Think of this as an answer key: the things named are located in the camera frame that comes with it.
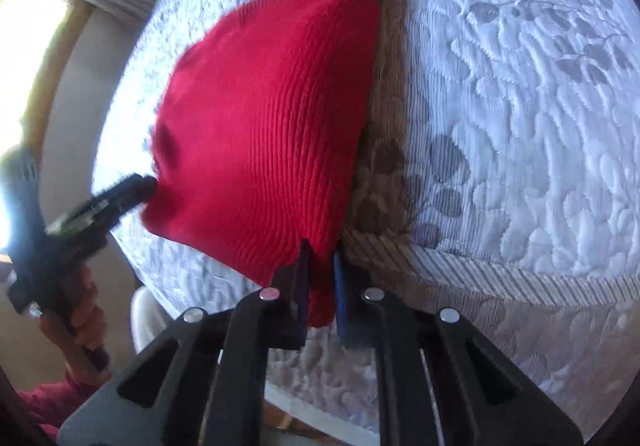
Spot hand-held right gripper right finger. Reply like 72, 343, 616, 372
332, 248, 585, 446

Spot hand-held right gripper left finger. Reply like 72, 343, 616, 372
57, 241, 314, 446

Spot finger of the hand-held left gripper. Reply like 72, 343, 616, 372
89, 174, 160, 222

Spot red knitted sweater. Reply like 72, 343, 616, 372
139, 0, 389, 330

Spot person's left forearm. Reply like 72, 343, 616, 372
14, 368, 103, 434

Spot person's left hand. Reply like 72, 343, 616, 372
36, 265, 110, 379

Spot white quilted bedspread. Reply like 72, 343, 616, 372
91, 0, 637, 433

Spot window with wooden frame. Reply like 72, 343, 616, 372
0, 0, 97, 257

